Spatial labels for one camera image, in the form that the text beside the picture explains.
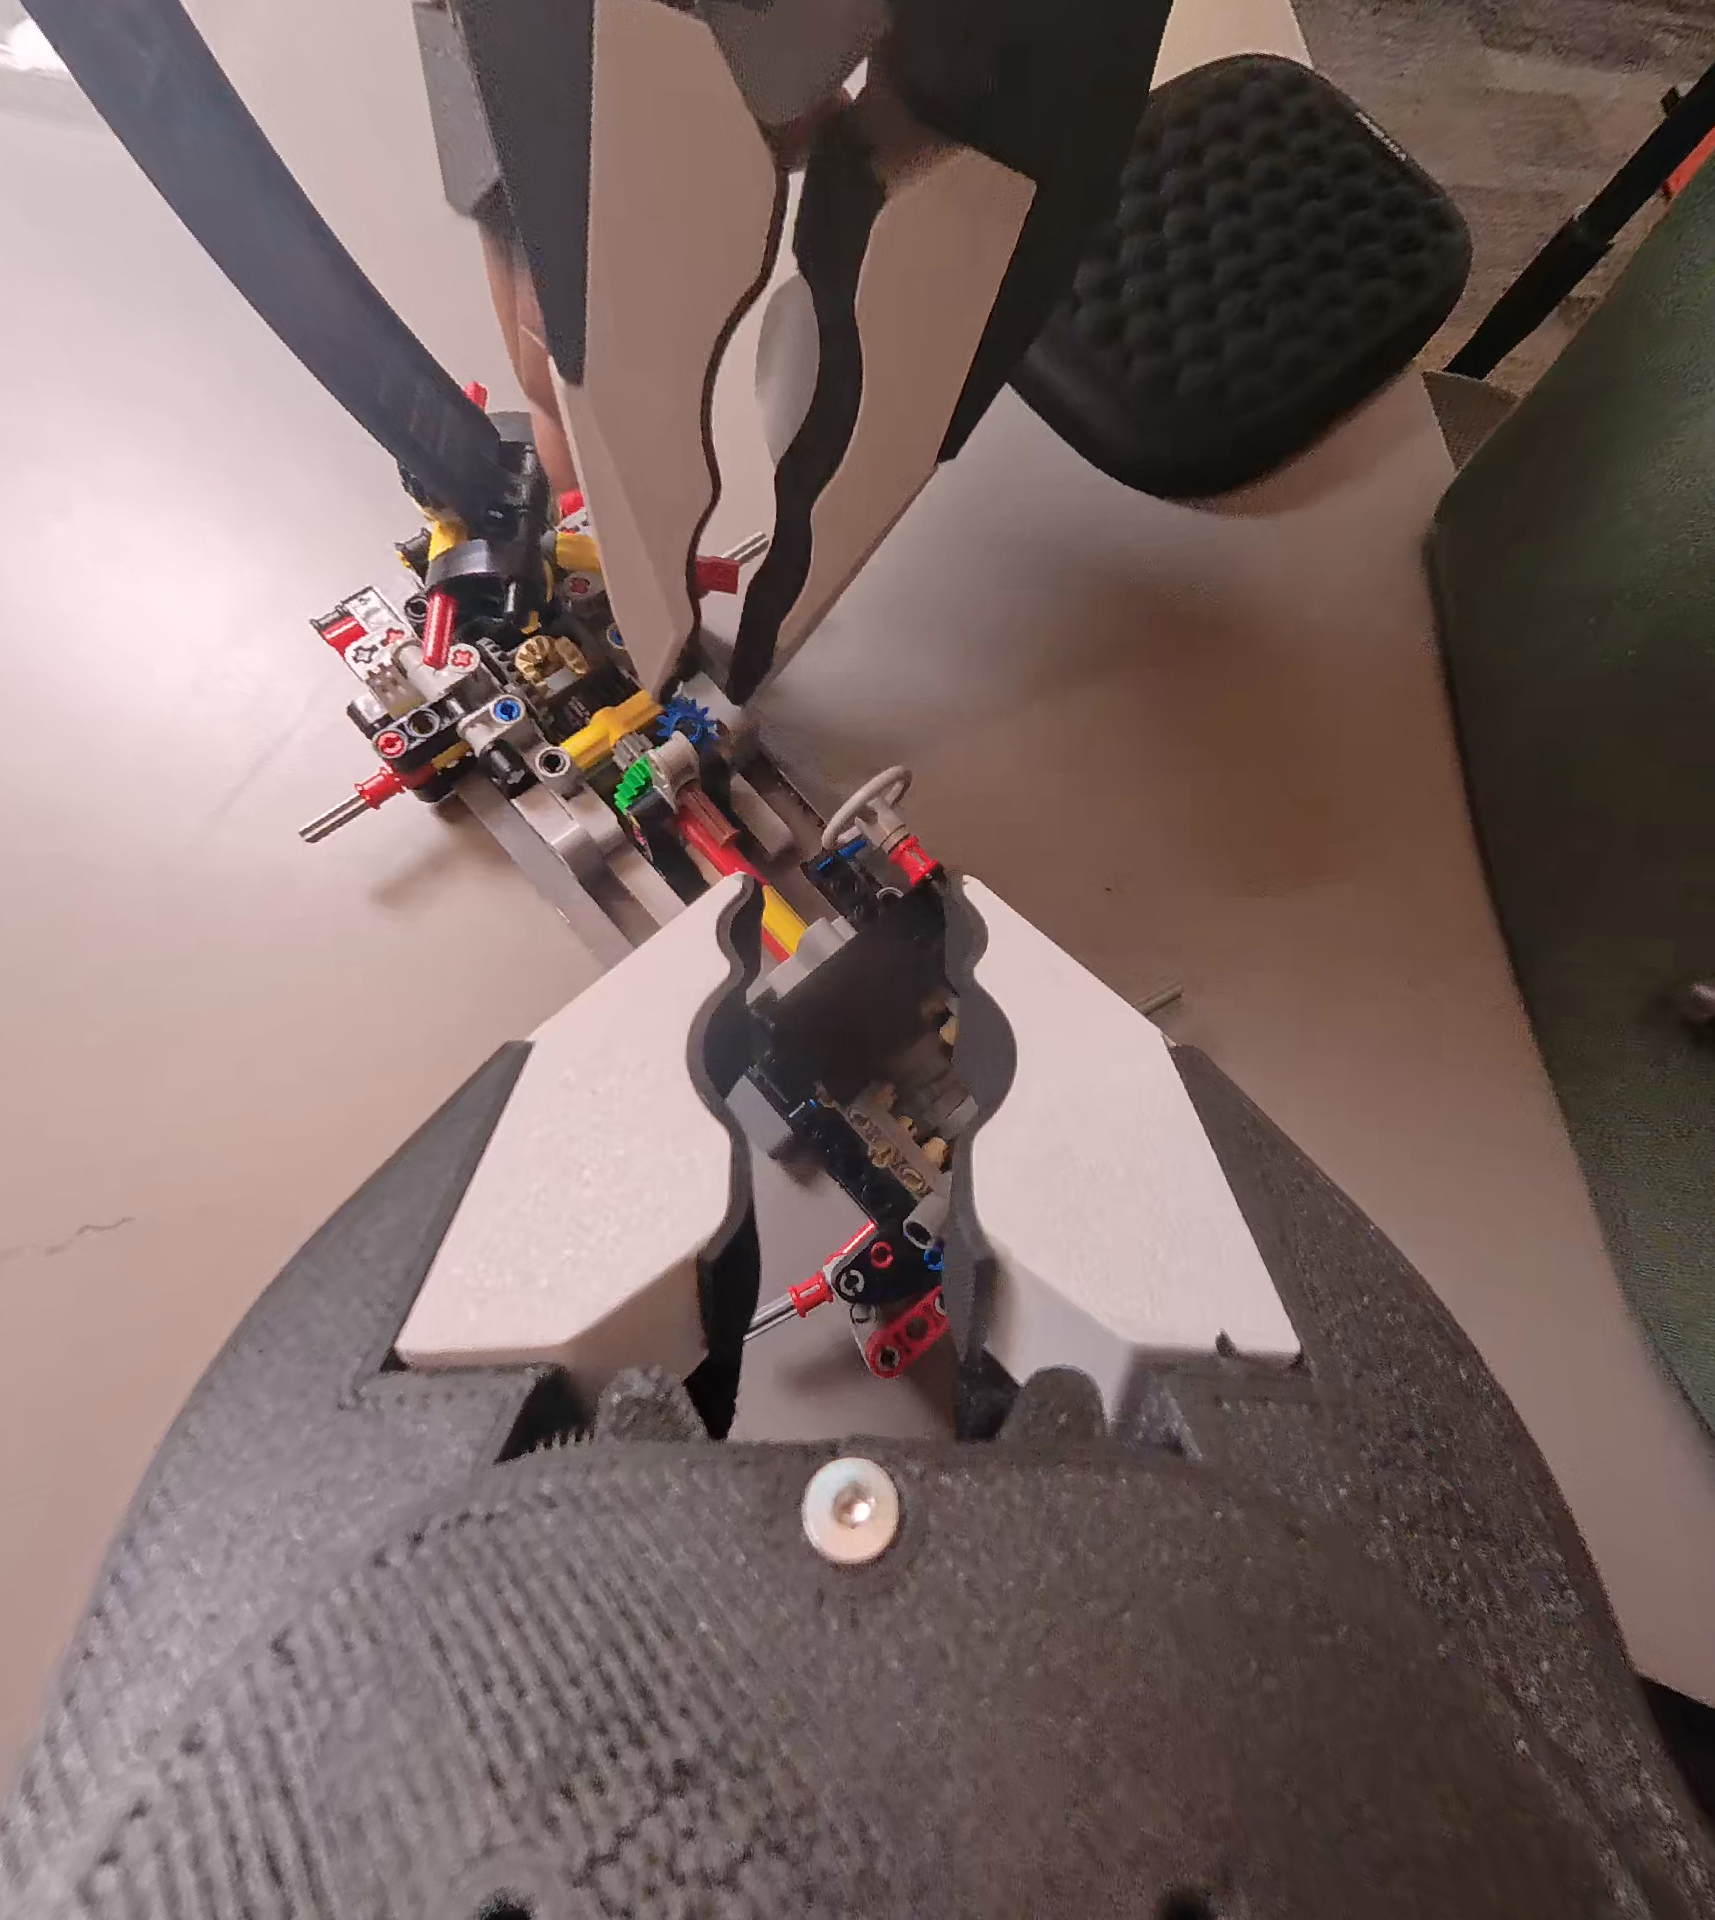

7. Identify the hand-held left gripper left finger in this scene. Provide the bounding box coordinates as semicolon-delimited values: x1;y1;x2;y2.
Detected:
392;874;770;1434

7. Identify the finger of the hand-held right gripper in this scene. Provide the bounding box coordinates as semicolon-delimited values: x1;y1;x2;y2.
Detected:
726;132;1042;704
460;0;810;697

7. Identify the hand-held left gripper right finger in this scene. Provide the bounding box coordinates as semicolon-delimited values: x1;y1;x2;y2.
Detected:
944;874;1304;1434

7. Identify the long black lego strip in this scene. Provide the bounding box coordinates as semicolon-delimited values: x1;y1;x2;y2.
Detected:
18;0;552;520

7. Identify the lego car chassis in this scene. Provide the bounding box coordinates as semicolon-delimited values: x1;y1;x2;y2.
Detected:
302;383;1190;1382

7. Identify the person's right hand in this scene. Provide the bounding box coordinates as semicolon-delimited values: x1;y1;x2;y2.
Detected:
490;225;584;486

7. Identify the black textured armrest pad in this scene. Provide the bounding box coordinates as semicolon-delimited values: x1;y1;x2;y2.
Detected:
1010;53;1478;502

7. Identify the black and orange rod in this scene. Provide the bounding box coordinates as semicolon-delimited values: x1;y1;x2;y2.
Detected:
1442;0;1715;380

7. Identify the green shirt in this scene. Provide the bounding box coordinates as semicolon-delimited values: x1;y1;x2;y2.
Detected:
1424;30;1715;1601

